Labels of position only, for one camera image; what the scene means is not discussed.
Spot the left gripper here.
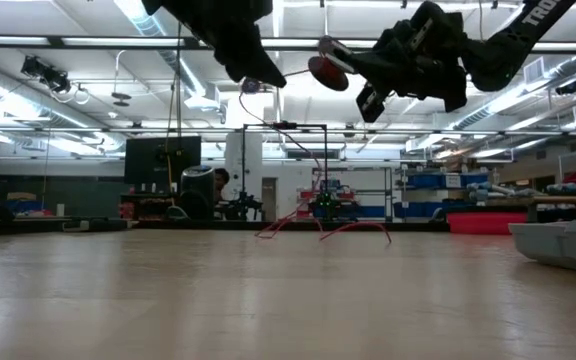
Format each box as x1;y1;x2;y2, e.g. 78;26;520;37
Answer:
141;0;288;90

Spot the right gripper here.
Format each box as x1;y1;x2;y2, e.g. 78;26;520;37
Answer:
340;0;470;124

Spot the black wire spool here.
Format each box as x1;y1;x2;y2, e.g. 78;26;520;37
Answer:
307;35;357;93

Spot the thin red wire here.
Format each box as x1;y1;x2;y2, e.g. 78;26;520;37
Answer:
239;68;393;246

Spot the white pillar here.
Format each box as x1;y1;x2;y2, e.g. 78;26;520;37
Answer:
223;94;265;222

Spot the black monitor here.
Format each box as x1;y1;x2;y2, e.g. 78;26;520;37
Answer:
124;135;203;186

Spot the red plastic bin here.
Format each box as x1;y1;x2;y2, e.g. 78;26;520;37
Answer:
446;211;528;236

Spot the wooden room table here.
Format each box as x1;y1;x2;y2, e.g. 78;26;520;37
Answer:
487;194;576;224

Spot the grey tool kit case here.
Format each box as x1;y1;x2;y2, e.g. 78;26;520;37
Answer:
507;218;576;277

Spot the black room station frame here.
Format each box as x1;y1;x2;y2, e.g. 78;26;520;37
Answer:
240;121;329;221

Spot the silver ceiling duct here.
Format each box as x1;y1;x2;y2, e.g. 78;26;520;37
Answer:
450;52;576;132
112;0;208;97

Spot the black overhead frame bar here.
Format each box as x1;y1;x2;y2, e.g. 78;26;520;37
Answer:
0;34;576;55

